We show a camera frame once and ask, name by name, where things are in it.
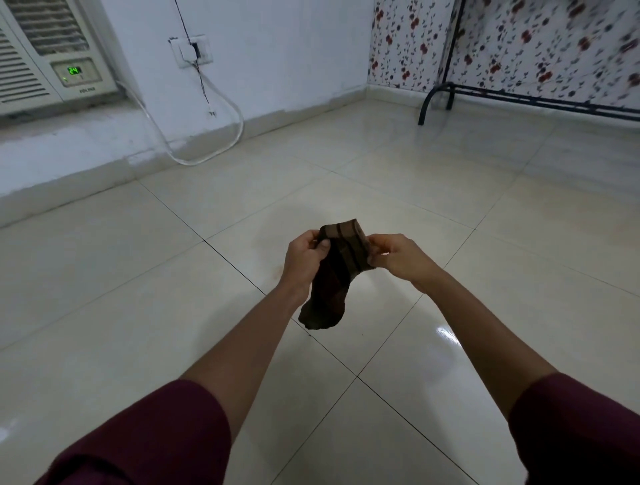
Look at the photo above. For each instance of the person's left hand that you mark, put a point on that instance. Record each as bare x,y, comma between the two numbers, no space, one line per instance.
299,265

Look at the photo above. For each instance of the person's right hand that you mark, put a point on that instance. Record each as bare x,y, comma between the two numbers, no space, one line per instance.
405,260

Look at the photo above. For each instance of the person's left thumb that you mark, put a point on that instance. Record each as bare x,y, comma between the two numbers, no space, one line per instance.
324,250

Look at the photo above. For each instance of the person's right thumb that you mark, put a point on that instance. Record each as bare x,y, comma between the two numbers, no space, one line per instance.
376,259

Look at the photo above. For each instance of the brown striped sock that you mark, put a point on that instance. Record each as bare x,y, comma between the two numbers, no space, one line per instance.
336,275

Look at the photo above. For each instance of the person's left forearm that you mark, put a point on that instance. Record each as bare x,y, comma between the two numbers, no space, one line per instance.
240,357

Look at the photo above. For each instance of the person's right forearm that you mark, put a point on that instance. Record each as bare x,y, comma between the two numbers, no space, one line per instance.
487,339

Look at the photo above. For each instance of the black metal rack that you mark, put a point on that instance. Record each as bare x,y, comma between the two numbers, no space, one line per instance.
500,92

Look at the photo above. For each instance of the maroon left sleeve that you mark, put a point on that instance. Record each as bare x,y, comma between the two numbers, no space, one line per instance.
145,439

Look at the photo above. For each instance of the maroon sleeve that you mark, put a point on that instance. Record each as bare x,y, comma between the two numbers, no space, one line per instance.
580,429
145,439

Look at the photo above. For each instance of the maroon right sleeve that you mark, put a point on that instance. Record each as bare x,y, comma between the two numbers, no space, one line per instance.
580,429

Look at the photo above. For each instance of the white window air conditioner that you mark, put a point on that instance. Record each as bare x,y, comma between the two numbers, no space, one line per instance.
42,47

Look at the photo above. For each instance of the white wall socket plate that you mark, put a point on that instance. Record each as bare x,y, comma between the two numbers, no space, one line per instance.
192,50

